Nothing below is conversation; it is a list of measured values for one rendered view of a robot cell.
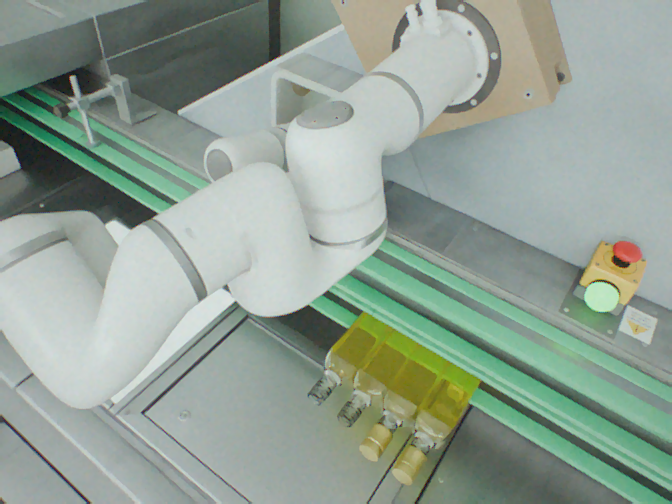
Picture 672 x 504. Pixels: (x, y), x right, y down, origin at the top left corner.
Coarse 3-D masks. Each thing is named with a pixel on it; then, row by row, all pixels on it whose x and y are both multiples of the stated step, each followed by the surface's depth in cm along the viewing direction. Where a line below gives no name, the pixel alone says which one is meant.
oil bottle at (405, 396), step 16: (416, 352) 86; (432, 352) 87; (416, 368) 84; (432, 368) 84; (400, 384) 82; (416, 384) 82; (432, 384) 82; (384, 400) 81; (400, 400) 80; (416, 400) 80; (400, 416) 79
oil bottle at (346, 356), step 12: (360, 324) 89; (372, 324) 89; (384, 324) 90; (348, 336) 87; (360, 336) 87; (372, 336) 88; (336, 348) 85; (348, 348) 85; (360, 348) 86; (372, 348) 86; (324, 360) 85; (336, 360) 84; (348, 360) 84; (360, 360) 84; (324, 372) 85; (336, 372) 83; (348, 372) 83; (348, 384) 85
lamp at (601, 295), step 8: (600, 280) 76; (592, 288) 75; (600, 288) 75; (608, 288) 74; (616, 288) 75; (592, 296) 75; (600, 296) 74; (608, 296) 74; (616, 296) 74; (592, 304) 76; (600, 304) 75; (608, 304) 74
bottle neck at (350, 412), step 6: (354, 396) 81; (360, 396) 81; (348, 402) 81; (354, 402) 80; (360, 402) 81; (366, 402) 81; (342, 408) 80; (348, 408) 79; (354, 408) 80; (360, 408) 80; (342, 414) 79; (348, 414) 79; (354, 414) 79; (360, 414) 80; (342, 420) 80; (348, 420) 79; (354, 420) 79; (348, 426) 80
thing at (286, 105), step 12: (276, 72) 89; (288, 72) 88; (276, 84) 91; (288, 84) 93; (300, 84) 87; (312, 84) 86; (276, 96) 92; (288, 96) 95; (300, 96) 97; (312, 96) 96; (324, 96) 95; (276, 108) 94; (288, 108) 96; (300, 108) 99; (276, 120) 96; (288, 120) 98
